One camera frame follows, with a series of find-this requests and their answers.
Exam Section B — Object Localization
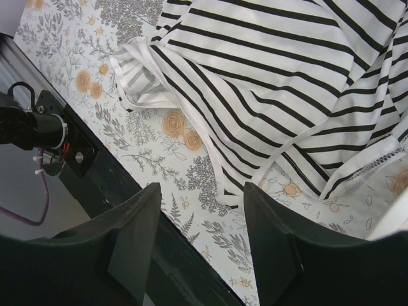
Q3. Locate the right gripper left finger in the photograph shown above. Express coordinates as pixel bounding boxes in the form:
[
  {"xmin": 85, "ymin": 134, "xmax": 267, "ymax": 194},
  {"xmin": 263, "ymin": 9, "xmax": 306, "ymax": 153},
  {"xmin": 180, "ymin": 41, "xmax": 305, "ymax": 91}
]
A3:
[{"xmin": 1, "ymin": 183, "xmax": 161, "ymax": 305}]

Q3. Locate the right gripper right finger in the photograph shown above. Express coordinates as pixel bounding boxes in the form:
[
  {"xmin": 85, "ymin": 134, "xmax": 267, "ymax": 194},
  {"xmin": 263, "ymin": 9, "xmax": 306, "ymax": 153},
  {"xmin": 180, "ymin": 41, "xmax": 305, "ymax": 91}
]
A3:
[{"xmin": 244, "ymin": 183, "xmax": 407, "ymax": 305}]

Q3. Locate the black white striped tank top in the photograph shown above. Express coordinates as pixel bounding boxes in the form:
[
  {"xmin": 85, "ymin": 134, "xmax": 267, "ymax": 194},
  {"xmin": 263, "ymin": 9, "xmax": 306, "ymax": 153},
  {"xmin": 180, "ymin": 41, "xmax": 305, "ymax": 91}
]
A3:
[{"xmin": 111, "ymin": 1, "xmax": 407, "ymax": 208}]

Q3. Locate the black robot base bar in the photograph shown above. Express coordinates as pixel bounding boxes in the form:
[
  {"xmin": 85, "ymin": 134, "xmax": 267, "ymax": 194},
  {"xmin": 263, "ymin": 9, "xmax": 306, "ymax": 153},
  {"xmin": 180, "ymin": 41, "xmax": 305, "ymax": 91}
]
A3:
[{"xmin": 60, "ymin": 104, "xmax": 258, "ymax": 305}]

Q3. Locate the floral table cloth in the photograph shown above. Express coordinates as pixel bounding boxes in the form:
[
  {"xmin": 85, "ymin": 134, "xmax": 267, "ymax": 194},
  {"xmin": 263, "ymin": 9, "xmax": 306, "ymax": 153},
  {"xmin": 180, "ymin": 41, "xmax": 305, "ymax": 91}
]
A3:
[{"xmin": 15, "ymin": 1, "xmax": 407, "ymax": 305}]

